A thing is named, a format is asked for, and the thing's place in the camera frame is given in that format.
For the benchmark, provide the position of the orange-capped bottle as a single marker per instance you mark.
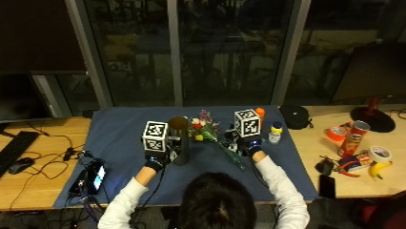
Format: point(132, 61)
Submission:
point(260, 112)

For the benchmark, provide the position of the black key fob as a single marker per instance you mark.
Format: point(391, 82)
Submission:
point(325, 166)

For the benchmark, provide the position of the person's right hand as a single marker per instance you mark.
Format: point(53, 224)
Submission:
point(251, 145)

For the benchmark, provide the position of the yellow banana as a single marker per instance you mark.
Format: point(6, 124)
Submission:
point(377, 169)

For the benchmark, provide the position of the black computer mouse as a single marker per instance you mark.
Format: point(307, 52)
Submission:
point(21, 165)

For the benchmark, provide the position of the blue table cloth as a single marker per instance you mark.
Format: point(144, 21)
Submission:
point(123, 133)

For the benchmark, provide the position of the small blue-capped yellow-label bottle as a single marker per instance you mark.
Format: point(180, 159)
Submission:
point(276, 133)

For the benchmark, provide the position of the flower bouquet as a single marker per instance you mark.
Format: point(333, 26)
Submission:
point(204, 129)

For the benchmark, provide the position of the white marker cube glove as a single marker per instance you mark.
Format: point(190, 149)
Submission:
point(248, 123)
point(155, 136)

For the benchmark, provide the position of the black keyboard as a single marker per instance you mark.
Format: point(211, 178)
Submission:
point(15, 149)

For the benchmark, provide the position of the white marker cube left glove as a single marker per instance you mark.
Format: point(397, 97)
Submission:
point(155, 136)

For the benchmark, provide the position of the dark tilted monitor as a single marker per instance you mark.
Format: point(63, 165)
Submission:
point(372, 74)

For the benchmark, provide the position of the red crisps can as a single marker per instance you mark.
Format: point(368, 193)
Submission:
point(353, 140)

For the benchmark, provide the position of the red chair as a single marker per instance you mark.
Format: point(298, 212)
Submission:
point(381, 213)

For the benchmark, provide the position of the white marker cube right glove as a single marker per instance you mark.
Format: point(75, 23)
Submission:
point(248, 123)

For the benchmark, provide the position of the dark tall vase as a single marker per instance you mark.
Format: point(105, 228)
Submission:
point(182, 149)

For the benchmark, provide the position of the person's left hand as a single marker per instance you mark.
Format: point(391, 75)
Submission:
point(155, 160)

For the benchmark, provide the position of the red and blue snack packet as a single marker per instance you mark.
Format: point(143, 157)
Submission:
point(355, 161)

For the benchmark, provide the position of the phone with lit screen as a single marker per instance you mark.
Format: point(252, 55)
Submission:
point(97, 177)

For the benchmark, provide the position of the black round pouch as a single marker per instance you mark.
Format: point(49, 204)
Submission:
point(295, 117)

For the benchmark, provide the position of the black round stand red pole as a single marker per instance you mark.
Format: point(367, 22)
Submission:
point(373, 119)

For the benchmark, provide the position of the black monitor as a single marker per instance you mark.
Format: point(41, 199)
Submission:
point(22, 95)

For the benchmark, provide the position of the black smartphone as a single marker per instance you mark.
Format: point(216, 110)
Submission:
point(327, 187)

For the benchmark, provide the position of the white tape roll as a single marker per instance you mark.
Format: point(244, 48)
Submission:
point(380, 154)

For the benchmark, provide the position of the orange tape roll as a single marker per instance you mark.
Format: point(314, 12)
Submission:
point(336, 134)

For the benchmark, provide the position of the the person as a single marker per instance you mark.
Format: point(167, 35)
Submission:
point(216, 203)

